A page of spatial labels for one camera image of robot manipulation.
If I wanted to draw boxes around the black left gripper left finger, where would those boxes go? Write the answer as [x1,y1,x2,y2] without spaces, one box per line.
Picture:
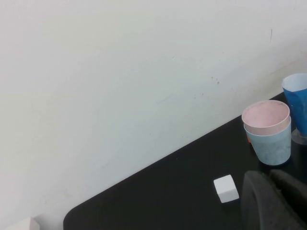
[240,170,297,230]

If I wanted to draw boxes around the white cube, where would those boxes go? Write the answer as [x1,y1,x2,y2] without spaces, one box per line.
[213,174,240,204]

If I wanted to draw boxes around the light blue plastic cup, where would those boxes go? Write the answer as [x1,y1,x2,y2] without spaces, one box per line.
[244,116,292,167]

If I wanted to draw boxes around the blue paper cone glass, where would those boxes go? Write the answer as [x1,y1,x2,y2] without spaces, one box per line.
[281,73,307,145]

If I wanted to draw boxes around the pink plastic cup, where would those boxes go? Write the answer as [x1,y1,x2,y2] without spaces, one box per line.
[241,100,291,136]

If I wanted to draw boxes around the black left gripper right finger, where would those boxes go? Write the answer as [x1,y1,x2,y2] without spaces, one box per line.
[269,169,307,230]

